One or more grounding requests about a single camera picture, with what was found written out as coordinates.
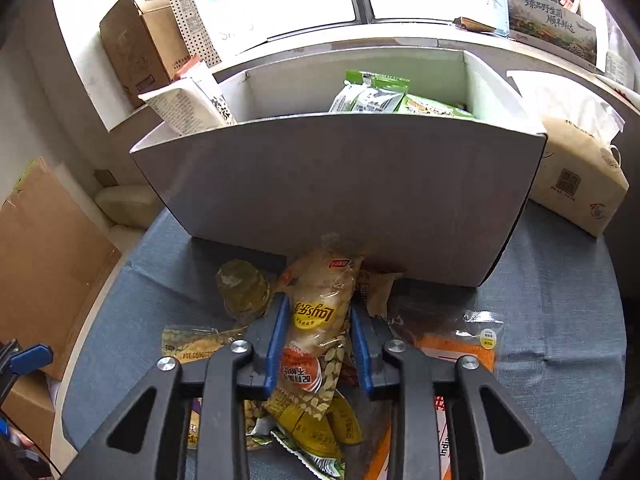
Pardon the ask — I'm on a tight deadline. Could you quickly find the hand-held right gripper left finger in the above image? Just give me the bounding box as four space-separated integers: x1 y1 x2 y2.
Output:
60 294 292 480

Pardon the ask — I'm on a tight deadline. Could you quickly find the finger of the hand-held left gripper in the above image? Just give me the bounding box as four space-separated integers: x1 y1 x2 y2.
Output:
0 339 54 377

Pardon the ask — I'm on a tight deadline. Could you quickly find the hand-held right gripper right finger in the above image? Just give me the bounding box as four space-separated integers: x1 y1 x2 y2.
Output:
349 304 581 480

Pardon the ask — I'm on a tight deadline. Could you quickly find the beige chip bag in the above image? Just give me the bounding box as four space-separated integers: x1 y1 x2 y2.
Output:
264 232 367 418

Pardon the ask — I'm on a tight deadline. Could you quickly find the white storage box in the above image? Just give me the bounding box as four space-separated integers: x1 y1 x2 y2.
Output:
130 47 549 289

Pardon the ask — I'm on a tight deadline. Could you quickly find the white red snack packet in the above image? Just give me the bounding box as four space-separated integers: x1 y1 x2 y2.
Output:
137 57 239 136

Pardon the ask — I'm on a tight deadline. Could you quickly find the green seaweed packet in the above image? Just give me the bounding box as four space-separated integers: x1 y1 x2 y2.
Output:
328 70 411 114

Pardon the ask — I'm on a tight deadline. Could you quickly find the low brown cardboard box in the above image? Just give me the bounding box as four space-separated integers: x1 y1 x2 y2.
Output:
0 370 57 457

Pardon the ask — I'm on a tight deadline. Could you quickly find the gold lid jelly cup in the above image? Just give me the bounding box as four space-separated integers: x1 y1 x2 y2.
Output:
216 259 272 322

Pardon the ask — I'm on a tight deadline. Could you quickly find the yellow peanut packet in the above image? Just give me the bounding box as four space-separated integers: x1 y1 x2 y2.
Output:
161 326 247 362

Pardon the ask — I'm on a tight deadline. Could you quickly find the orange clear snack packet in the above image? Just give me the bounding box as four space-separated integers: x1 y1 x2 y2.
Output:
414 310 505 376

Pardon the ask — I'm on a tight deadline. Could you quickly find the large brown cardboard sheet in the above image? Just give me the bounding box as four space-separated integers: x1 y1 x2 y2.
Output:
0 156 122 382

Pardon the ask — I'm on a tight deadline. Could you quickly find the orange white flat packet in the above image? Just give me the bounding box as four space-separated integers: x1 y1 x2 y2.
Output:
362 392 453 480

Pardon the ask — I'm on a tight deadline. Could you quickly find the yellow green snack packet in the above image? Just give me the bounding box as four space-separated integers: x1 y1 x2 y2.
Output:
245 402 347 480

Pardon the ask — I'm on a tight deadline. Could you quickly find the beige cushion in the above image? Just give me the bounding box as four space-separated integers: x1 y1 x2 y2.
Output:
95 185 163 232

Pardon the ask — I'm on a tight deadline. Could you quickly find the beige tissue pack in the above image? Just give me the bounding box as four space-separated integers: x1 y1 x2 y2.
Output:
507 70 630 237

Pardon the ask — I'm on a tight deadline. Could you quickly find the polka dot shopping bag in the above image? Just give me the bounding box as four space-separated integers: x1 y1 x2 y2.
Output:
162 0 273 69

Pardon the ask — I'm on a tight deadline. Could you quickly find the flat brown snack packet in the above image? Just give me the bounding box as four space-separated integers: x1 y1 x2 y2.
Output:
454 16 502 34

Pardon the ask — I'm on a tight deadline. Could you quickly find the blue printed box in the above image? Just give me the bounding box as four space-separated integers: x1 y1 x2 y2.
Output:
504 0 599 69

